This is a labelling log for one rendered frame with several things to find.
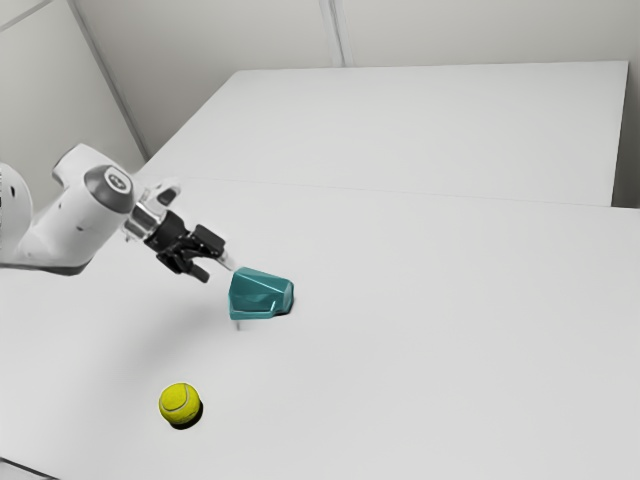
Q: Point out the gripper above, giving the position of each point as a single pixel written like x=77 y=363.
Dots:
x=176 y=235

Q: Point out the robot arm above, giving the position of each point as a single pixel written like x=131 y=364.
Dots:
x=65 y=220

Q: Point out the teal faceted mug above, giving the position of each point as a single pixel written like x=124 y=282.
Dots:
x=260 y=294

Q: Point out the yellow tennis ball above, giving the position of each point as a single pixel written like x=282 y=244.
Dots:
x=180 y=399

